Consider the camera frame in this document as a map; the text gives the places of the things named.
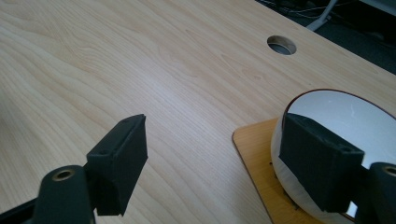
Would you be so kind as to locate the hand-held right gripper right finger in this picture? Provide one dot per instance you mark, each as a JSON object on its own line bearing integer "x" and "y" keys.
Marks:
{"x": 317, "y": 165}

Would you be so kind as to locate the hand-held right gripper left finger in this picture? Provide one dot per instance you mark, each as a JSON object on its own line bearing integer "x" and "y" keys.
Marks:
{"x": 121, "y": 165}

